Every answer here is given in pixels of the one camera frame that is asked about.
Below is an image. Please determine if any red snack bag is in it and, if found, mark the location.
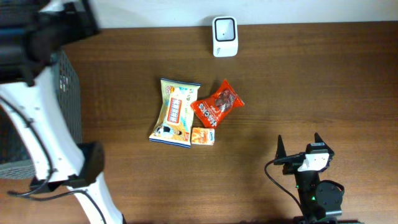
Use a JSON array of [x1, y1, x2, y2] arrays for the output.
[[190, 79, 245, 128]]

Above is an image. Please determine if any orange tissue pack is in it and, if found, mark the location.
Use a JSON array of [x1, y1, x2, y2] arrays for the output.
[[191, 128, 215, 146]]

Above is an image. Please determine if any yellow wet wipes pack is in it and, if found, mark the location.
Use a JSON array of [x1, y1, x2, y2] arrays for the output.
[[149, 78, 201, 148]]

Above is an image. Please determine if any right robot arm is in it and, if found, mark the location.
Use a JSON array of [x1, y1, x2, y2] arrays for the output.
[[273, 133, 345, 223]]

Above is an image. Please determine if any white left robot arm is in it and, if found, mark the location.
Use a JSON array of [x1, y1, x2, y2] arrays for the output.
[[1, 1, 125, 223]]

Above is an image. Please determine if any white barcode scanner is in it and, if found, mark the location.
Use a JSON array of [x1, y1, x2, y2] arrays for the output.
[[212, 16, 239, 57]]

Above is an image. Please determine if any grey plastic mesh basket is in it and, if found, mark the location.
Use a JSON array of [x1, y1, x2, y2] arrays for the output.
[[1, 51, 83, 179]]

